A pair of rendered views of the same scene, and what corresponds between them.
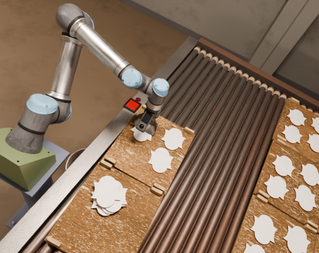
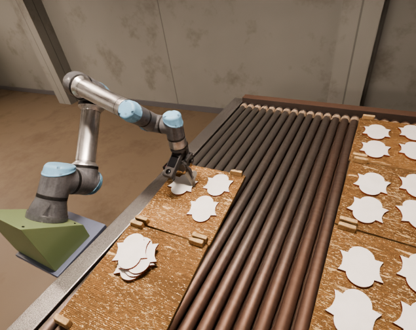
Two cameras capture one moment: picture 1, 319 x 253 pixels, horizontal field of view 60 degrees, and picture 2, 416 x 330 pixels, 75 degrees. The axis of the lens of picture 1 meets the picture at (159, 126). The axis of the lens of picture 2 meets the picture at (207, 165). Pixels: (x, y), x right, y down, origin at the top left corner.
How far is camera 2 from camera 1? 56 cm
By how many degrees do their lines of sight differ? 21
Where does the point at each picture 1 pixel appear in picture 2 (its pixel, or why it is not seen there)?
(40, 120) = (54, 183)
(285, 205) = (388, 229)
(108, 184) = (134, 242)
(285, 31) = (348, 73)
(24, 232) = (35, 315)
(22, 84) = (103, 197)
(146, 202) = (185, 257)
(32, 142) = (49, 210)
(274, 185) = (363, 208)
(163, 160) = (205, 207)
